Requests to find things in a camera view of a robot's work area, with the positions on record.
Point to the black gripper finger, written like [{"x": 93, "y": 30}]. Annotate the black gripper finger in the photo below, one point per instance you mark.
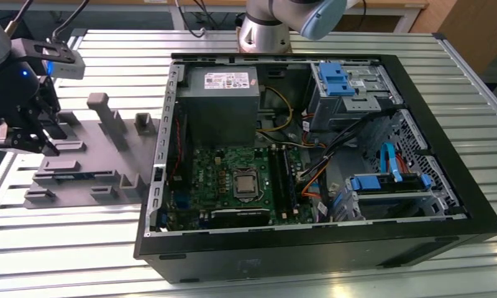
[
  {"x": 23, "y": 136},
  {"x": 46, "y": 96}
]

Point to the black RAM slot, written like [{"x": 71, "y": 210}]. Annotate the black RAM slot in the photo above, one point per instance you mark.
[{"x": 275, "y": 183}]

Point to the grey parts rack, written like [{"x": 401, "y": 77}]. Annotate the grey parts rack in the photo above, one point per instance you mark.
[{"x": 94, "y": 149}]

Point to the grey power supply unit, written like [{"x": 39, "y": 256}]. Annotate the grey power supply unit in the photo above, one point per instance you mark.
[{"x": 218, "y": 115}]

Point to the green motherboard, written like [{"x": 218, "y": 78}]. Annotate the green motherboard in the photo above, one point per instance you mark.
[{"x": 214, "y": 167}]

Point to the silver CPU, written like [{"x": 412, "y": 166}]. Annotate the silver CPU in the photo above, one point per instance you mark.
[{"x": 245, "y": 183}]

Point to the CPU socket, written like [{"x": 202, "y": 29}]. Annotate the CPU socket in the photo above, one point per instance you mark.
[{"x": 245, "y": 198}]

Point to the black graphics card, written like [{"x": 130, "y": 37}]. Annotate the black graphics card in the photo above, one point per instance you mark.
[{"x": 239, "y": 217}]

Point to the blue disk carrier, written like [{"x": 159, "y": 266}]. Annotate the blue disk carrier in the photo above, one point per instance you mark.
[
  {"x": 333, "y": 82},
  {"x": 366, "y": 183}
]

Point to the black PC case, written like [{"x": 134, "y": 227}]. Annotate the black PC case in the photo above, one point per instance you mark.
[{"x": 273, "y": 257}]

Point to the grey metal drive cage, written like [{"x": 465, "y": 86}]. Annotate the grey metal drive cage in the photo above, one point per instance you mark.
[
  {"x": 397, "y": 196},
  {"x": 359, "y": 104}
]

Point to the white framed wooden desk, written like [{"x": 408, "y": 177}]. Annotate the white framed wooden desk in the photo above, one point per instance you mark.
[{"x": 406, "y": 18}]

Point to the brown wooden cabinet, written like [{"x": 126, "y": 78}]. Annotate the brown wooden cabinet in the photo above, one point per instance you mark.
[{"x": 472, "y": 31}]

